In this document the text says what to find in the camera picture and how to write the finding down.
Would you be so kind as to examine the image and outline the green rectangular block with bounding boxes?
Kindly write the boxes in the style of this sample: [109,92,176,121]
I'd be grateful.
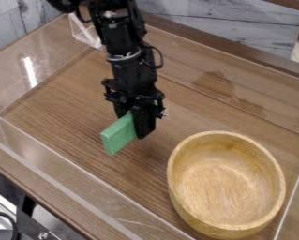
[101,112,137,155]

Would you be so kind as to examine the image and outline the black cable bottom left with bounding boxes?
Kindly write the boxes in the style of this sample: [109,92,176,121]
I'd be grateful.
[0,210,22,240]

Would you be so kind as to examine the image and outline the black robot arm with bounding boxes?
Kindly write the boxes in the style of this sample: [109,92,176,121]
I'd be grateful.
[47,0,166,139]

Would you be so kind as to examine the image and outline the clear acrylic corner bracket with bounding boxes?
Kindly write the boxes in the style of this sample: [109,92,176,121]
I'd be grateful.
[70,13,102,49]

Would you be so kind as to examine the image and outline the clear acrylic tray walls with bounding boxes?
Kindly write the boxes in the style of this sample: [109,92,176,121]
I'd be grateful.
[0,17,299,240]

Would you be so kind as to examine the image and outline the brown wooden bowl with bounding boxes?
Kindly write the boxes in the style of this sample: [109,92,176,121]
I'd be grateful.
[168,130,288,240]

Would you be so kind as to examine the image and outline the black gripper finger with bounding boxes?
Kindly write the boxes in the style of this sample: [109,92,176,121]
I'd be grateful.
[114,102,130,118]
[131,106,156,139]

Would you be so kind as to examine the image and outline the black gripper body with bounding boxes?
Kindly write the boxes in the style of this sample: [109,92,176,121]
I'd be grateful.
[102,50,166,118]

